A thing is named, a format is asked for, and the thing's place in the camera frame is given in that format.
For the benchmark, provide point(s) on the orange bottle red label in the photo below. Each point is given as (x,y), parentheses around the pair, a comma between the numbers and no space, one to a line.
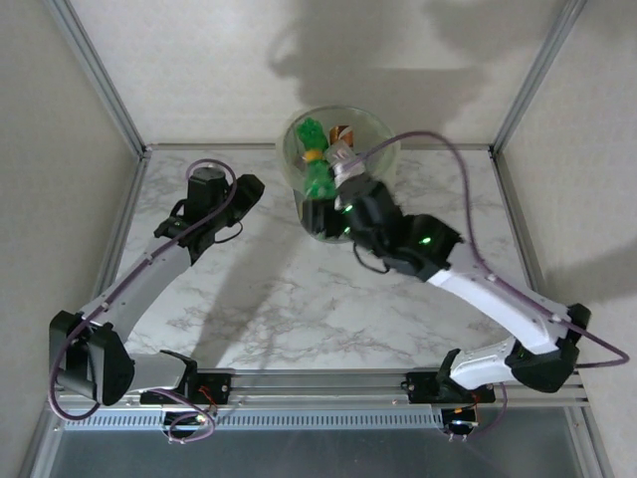
(343,135)

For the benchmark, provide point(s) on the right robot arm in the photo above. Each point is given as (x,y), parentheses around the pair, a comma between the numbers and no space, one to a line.
(497,304)

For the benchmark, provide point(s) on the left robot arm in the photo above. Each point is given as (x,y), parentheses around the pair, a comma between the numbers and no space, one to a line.
(134,294)

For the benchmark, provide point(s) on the pale green bin liner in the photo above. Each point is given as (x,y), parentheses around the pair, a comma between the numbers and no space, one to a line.
(288,164)

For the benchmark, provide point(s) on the metal mesh bin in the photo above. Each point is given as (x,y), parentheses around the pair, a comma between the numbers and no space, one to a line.
(370,134)

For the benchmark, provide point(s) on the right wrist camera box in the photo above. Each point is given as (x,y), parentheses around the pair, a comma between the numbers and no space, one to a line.
(343,179)

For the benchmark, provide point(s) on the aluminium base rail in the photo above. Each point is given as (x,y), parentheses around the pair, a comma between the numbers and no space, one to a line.
(323,386)

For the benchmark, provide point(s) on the aluminium frame post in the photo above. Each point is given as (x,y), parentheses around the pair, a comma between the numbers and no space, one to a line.
(99,74)
(537,74)

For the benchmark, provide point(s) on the aluminium frame leg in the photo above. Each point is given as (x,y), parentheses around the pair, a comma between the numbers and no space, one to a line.
(37,448)
(594,448)

